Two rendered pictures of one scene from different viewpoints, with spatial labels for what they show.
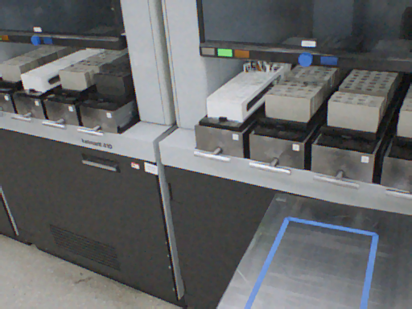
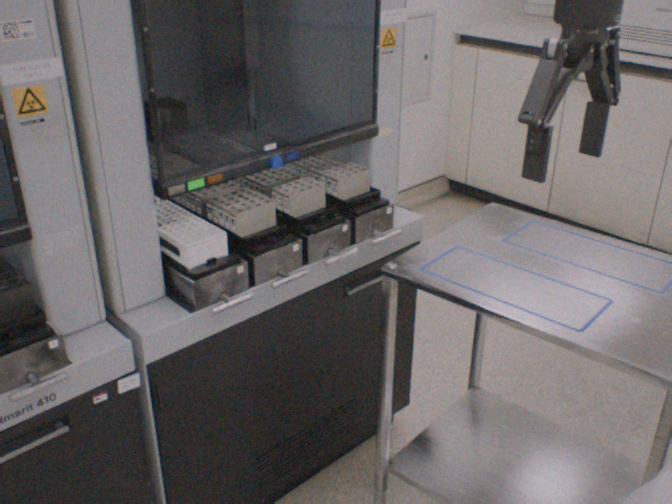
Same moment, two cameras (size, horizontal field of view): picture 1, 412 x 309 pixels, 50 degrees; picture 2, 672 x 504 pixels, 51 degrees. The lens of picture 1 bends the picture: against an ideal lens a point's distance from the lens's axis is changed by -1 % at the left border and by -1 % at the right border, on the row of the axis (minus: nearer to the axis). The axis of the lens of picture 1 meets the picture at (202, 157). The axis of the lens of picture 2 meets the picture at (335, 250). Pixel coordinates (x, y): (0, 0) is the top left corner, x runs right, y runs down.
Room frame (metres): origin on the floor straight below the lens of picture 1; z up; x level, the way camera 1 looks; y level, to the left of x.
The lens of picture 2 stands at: (0.45, 1.12, 1.50)
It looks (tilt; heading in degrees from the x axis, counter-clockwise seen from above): 27 degrees down; 284
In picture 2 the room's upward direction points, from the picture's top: straight up
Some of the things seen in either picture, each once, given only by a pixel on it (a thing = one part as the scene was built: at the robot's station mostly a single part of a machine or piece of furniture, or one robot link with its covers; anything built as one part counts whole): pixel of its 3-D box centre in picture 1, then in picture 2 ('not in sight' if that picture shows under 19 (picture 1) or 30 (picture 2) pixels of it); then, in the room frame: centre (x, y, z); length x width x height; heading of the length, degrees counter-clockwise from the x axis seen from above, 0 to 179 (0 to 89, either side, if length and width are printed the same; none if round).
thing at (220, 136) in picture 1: (267, 92); (143, 233); (1.25, -0.22, 0.78); 0.73 x 0.14 x 0.09; 147
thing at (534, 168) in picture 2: not in sight; (536, 152); (0.41, 0.29, 1.22); 0.03 x 0.01 x 0.07; 147
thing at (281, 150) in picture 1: (317, 99); (198, 215); (1.17, -0.35, 0.78); 0.73 x 0.14 x 0.09; 147
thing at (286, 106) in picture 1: (288, 107); (253, 218); (0.97, -0.22, 0.85); 0.12 x 0.02 x 0.06; 58
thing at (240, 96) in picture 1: (248, 92); (170, 230); (1.14, -0.14, 0.83); 0.30 x 0.10 x 0.06; 147
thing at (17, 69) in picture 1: (13, 72); not in sight; (1.52, 0.63, 0.85); 0.12 x 0.02 x 0.06; 58
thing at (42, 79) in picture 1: (64, 71); not in sight; (1.52, 0.45, 0.83); 0.30 x 0.10 x 0.06; 147
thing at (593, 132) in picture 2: not in sight; (593, 129); (0.34, 0.17, 1.22); 0.03 x 0.01 x 0.07; 147
